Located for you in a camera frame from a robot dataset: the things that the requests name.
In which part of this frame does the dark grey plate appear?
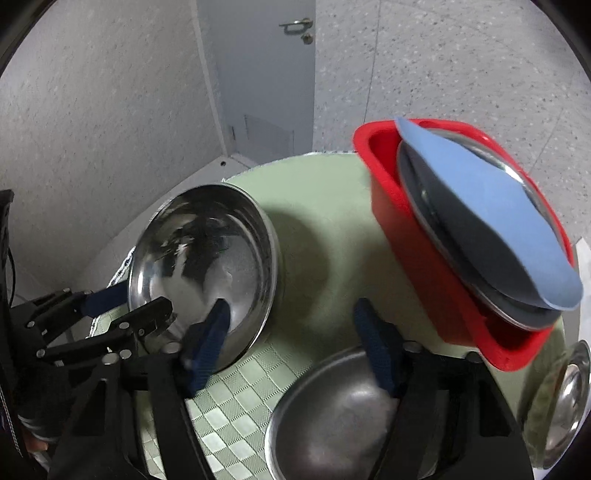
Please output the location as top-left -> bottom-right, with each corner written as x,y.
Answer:
398,143 -> 561,324

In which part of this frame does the matte steel bowl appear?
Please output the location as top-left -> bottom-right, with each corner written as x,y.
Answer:
264,347 -> 444,480

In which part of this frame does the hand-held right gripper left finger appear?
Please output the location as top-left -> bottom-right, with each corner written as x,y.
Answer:
48,299 -> 230,480

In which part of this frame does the blue plate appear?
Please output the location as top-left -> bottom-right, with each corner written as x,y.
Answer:
394,117 -> 583,311

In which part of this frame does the grey door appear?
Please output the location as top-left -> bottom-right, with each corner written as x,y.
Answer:
196,0 -> 317,162

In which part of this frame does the door vent grille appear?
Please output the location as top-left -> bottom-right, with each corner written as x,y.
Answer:
244,114 -> 295,153

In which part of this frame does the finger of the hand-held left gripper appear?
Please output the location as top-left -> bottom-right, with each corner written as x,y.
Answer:
36,296 -> 178,365
9,281 -> 130,344

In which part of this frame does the green checkered table mat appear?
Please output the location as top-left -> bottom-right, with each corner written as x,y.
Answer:
90,154 -> 568,480

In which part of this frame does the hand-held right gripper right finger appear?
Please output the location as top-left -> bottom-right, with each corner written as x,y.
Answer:
355,298 -> 532,480

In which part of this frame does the steel plate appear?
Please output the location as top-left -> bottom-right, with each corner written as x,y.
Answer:
399,129 -> 573,330

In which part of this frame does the red plastic dish basket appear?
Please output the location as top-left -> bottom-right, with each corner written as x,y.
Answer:
353,119 -> 578,374

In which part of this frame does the small shiny steel bowl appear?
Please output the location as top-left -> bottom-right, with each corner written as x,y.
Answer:
519,340 -> 591,469

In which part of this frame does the large shiny steel bowl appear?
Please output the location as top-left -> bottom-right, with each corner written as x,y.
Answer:
128,184 -> 281,374

